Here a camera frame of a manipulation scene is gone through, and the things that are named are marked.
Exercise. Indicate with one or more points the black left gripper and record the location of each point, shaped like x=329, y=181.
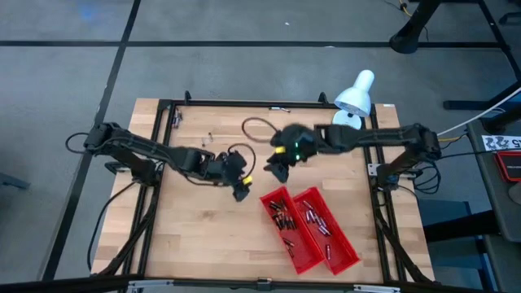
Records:
x=228, y=167

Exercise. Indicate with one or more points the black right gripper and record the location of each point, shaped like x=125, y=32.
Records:
x=295, y=144

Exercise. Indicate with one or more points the small cylindrical battery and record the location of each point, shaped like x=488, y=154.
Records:
x=278, y=224

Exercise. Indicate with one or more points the black copper Duracell battery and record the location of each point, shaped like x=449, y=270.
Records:
x=312, y=215

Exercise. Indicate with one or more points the silver Energizer battery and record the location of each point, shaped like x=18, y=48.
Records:
x=317, y=219

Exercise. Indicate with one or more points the red plastic bin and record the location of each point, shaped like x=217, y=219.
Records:
x=301, y=260
x=346, y=254

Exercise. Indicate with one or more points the white desk lamp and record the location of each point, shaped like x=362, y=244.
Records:
x=354, y=97

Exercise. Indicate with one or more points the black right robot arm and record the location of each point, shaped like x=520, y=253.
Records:
x=386, y=136

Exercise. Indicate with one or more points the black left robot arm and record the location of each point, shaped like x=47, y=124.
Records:
x=163, y=152

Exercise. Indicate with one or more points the black desk leg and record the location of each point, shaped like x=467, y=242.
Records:
x=411, y=32

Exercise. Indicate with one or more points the black table foot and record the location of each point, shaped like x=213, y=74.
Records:
x=468, y=104

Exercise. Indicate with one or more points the grey side table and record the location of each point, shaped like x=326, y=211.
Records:
x=488, y=183

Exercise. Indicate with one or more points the paper with black marks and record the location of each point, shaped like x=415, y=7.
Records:
x=500, y=142

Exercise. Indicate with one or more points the grey furniture foot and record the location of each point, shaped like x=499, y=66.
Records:
x=12, y=181

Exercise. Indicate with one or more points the red framed device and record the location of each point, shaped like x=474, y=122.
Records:
x=510, y=164

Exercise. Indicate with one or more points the grey round object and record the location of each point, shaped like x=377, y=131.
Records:
x=516, y=194

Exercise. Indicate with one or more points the black chair base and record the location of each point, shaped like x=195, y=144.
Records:
x=510, y=18

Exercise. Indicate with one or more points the black metal table frame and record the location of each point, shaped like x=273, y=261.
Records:
x=244, y=103

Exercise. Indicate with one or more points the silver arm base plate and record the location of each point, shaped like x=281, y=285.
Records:
x=373, y=169

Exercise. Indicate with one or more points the silver metal bracket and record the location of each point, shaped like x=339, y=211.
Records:
x=150, y=285
x=376, y=289

